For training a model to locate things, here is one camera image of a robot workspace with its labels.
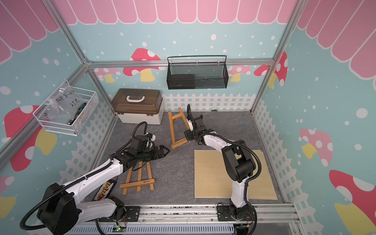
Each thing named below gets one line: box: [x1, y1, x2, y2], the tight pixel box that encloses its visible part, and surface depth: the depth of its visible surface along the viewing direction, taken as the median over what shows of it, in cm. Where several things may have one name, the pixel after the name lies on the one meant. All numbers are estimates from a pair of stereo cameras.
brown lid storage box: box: [111, 88, 165, 125], surface depth 102 cm
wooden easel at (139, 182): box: [119, 161, 156, 195], surface depth 84 cm
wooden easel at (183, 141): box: [167, 107, 190, 151], surface depth 94 cm
